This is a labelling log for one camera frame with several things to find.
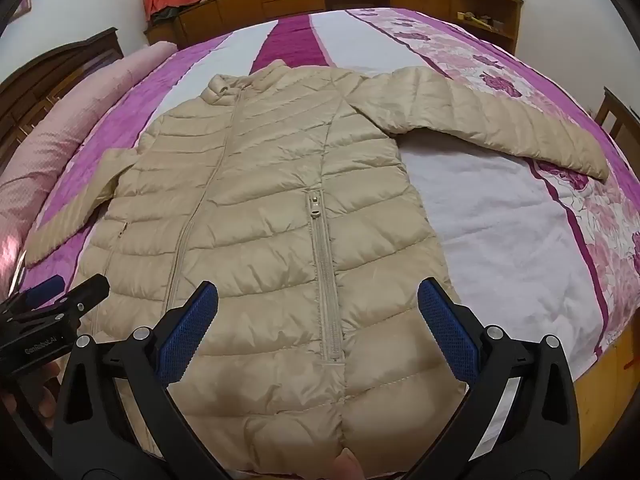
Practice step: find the pink rolled bolster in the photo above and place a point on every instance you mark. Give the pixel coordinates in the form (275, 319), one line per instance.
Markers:
(65, 125)

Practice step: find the yellow wooden bed frame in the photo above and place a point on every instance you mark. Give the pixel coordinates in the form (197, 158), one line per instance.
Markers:
(610, 385)

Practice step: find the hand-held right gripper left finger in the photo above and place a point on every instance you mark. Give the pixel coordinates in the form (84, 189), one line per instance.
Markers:
(187, 330)

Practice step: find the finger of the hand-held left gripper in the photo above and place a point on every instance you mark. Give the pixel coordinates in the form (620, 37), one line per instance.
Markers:
(82, 292)
(46, 291)

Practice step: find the wooden chair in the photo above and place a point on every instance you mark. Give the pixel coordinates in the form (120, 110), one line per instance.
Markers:
(617, 110)

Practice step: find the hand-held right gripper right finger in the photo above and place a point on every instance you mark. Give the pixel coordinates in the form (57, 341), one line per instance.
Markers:
(447, 330)

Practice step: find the purple floral striped quilt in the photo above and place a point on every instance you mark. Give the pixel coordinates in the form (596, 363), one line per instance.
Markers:
(475, 220)

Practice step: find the dark wooden headboard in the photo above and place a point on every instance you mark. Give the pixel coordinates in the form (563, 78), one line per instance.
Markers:
(30, 90)

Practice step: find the person's left hand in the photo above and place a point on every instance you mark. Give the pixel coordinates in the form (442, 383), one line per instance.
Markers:
(50, 395)

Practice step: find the dark cloth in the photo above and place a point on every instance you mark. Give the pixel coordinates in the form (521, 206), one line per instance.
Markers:
(167, 15)

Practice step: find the beige puffer jacket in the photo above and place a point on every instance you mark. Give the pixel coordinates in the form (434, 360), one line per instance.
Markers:
(250, 185)

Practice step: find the open wooden shelf unit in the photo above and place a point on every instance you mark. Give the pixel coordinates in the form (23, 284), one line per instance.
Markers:
(506, 5)

